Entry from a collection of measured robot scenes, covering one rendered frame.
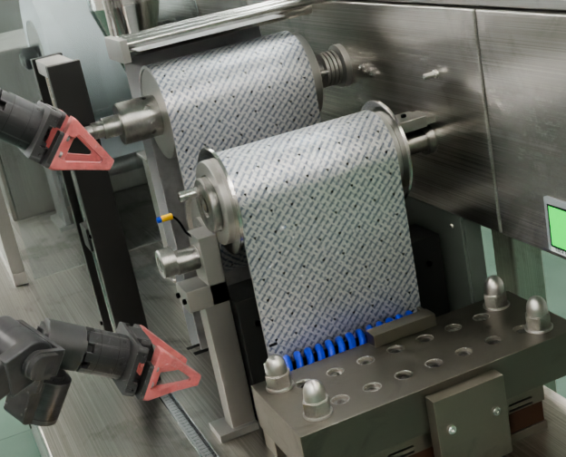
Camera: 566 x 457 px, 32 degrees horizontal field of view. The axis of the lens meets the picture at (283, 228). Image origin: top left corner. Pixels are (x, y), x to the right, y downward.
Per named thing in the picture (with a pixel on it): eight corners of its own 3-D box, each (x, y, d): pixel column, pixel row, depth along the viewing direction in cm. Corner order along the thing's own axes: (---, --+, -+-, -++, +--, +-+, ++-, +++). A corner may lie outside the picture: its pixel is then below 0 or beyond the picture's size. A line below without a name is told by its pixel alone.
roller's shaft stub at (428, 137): (381, 162, 141) (376, 133, 140) (423, 150, 143) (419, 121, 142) (395, 168, 137) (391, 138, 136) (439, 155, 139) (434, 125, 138)
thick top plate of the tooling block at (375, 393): (258, 425, 129) (249, 384, 127) (512, 327, 142) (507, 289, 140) (308, 481, 115) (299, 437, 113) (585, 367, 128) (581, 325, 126)
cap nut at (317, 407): (297, 413, 118) (291, 379, 117) (325, 402, 120) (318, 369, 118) (310, 424, 115) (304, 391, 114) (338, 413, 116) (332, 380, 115)
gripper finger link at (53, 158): (103, 193, 120) (33, 162, 116) (92, 183, 126) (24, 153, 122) (128, 142, 120) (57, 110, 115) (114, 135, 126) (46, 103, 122)
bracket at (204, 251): (207, 431, 145) (161, 238, 135) (248, 415, 147) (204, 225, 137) (219, 445, 140) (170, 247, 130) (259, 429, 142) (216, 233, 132)
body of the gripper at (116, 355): (137, 399, 121) (80, 388, 118) (117, 368, 130) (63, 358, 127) (153, 350, 120) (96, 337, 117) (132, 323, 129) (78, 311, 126)
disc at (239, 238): (212, 241, 139) (189, 140, 135) (216, 240, 139) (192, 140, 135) (248, 266, 126) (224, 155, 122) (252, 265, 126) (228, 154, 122)
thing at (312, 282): (270, 367, 133) (243, 241, 127) (420, 313, 140) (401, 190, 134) (271, 369, 132) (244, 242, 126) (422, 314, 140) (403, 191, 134)
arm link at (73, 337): (43, 327, 116) (37, 308, 121) (25, 379, 117) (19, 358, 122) (99, 339, 119) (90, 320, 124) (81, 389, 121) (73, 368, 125)
